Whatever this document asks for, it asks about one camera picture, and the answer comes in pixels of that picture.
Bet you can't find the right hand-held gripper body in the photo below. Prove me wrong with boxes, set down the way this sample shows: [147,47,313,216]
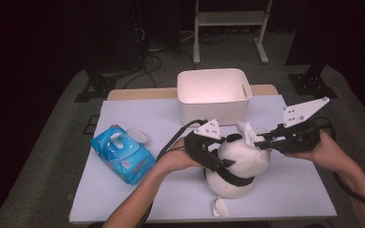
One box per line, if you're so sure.
[270,96,331,155]

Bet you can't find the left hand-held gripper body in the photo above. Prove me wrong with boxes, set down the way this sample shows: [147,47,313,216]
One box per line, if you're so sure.
[183,119,223,172]

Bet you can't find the white wet wipe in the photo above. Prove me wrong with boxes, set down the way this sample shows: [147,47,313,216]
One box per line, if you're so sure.
[236,121,261,147]

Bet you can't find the panda plush toy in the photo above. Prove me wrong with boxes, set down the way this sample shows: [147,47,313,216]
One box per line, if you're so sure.
[203,121,272,219]

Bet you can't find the white storage bin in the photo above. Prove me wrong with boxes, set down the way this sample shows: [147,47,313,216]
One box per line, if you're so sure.
[176,67,253,127]

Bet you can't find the blue wet wipes pack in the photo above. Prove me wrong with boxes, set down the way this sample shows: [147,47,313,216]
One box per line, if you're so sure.
[89,123,157,186]

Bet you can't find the person's left hand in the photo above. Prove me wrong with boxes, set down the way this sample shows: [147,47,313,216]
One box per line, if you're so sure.
[153,137,203,175]

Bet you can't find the person's right hand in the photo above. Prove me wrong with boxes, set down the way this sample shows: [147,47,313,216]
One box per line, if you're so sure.
[284,130,359,174]

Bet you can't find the white metal stand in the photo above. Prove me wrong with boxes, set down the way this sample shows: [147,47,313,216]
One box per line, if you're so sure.
[192,0,274,66]

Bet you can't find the left hand-held gripper cable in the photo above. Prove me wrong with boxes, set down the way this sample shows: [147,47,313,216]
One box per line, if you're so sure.
[139,119,209,228]

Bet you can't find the hand-held gripper cable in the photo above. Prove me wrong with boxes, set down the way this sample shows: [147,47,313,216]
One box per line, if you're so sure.
[310,117,365,214]
[139,119,209,228]

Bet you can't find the right hand-held gripper cable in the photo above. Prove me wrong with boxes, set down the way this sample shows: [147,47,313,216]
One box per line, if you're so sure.
[310,117,365,214]

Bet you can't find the black floor cables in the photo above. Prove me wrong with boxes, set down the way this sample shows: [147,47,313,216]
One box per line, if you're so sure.
[120,25,199,90]

